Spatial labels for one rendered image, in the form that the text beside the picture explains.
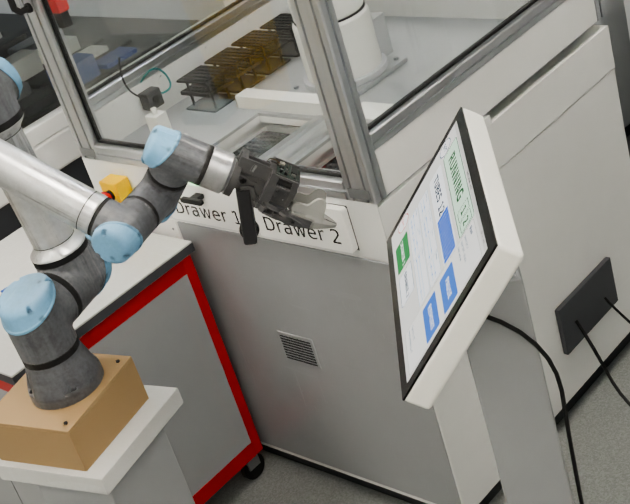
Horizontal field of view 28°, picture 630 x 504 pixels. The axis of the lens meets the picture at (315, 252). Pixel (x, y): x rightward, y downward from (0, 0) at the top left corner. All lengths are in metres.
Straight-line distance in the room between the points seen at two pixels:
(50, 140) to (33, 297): 1.35
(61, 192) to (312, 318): 0.98
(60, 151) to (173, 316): 0.78
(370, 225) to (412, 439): 0.61
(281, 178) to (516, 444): 0.63
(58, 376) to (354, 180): 0.72
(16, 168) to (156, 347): 1.03
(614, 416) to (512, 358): 1.25
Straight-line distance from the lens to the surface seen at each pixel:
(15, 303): 2.42
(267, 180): 2.19
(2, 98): 2.36
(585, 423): 3.40
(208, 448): 3.33
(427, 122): 2.71
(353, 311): 2.87
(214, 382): 3.29
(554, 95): 3.10
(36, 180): 2.20
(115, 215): 2.16
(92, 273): 2.50
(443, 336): 1.93
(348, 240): 2.70
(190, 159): 2.17
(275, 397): 3.33
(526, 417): 2.26
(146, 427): 2.52
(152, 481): 2.62
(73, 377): 2.46
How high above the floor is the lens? 2.13
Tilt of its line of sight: 28 degrees down
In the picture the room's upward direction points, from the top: 18 degrees counter-clockwise
